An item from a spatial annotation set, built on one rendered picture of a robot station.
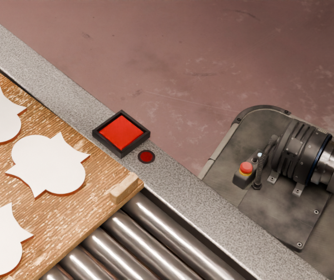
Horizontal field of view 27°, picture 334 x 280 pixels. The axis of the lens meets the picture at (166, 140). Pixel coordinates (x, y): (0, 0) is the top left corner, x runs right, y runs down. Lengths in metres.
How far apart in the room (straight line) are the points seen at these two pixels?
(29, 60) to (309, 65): 1.62
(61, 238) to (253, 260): 0.31
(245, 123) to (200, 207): 1.07
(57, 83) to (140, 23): 1.56
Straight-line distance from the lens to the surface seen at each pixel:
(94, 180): 1.20
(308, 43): 2.95
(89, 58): 2.75
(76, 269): 1.13
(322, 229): 2.06
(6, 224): 1.15
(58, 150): 1.23
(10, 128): 1.27
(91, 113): 1.32
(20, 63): 1.43
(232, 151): 2.16
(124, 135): 1.27
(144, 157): 1.26
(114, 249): 1.14
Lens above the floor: 1.90
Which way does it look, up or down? 50 degrees down
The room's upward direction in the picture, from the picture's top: 6 degrees clockwise
